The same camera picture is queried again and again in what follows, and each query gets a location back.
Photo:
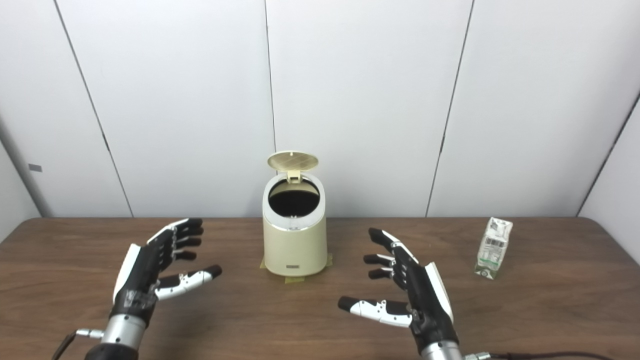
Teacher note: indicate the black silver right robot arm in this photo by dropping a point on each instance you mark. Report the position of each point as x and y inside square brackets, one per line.
[442, 352]

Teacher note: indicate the cream round bin lid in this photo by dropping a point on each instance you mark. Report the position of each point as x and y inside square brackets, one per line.
[293, 160]

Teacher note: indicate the cream-colored bin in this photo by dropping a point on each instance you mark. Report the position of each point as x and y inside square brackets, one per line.
[295, 247]

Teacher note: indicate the white green milk carton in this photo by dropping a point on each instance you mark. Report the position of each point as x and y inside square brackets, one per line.
[494, 247]

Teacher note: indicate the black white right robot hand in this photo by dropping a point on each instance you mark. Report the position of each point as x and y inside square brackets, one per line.
[425, 300]

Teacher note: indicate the small grey wall label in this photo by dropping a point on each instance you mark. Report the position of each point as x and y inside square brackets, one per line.
[35, 168]

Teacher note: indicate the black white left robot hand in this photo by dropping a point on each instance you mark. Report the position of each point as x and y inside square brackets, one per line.
[142, 272]

